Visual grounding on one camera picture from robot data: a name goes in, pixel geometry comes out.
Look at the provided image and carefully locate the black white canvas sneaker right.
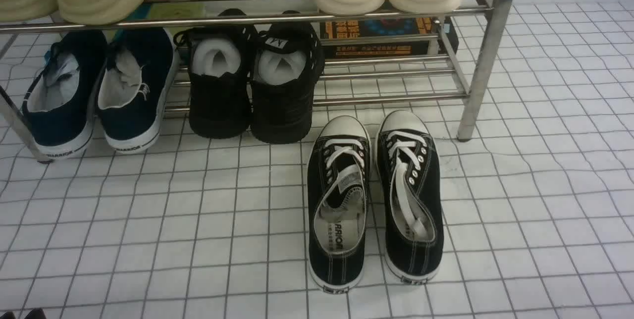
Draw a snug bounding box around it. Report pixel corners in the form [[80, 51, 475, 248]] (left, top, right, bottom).
[[373, 110, 444, 285]]

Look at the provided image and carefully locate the black white canvas sneaker left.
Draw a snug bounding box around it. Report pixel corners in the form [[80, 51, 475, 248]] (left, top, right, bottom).
[[307, 115, 371, 294]]

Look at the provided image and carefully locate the black mesh sneaker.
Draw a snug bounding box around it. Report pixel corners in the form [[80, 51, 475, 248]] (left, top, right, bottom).
[[251, 21, 325, 144], [173, 25, 258, 139]]

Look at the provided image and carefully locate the black mesh sneaker right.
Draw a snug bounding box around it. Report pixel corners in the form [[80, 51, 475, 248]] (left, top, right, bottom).
[[251, 21, 325, 144]]

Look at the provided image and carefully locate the green teal box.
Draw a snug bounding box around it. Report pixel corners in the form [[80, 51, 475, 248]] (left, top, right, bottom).
[[105, 1, 206, 41]]

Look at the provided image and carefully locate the silver metal shoe rack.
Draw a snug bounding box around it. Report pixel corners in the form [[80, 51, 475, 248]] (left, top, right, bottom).
[[1, 0, 513, 142]]

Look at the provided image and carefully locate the black orange printed box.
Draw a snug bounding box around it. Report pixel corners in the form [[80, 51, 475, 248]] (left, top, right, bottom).
[[319, 17, 434, 59]]

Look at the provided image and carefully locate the navy canvas sneaker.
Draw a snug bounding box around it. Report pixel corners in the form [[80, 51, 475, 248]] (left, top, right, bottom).
[[97, 27, 180, 154], [22, 30, 108, 160]]

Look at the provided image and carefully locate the black white canvas sneaker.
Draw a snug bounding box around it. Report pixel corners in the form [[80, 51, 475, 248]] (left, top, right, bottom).
[[307, 115, 371, 294], [373, 110, 444, 285]]

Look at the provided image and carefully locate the black mesh sneaker left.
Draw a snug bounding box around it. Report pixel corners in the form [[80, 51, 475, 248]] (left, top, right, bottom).
[[173, 25, 258, 139]]

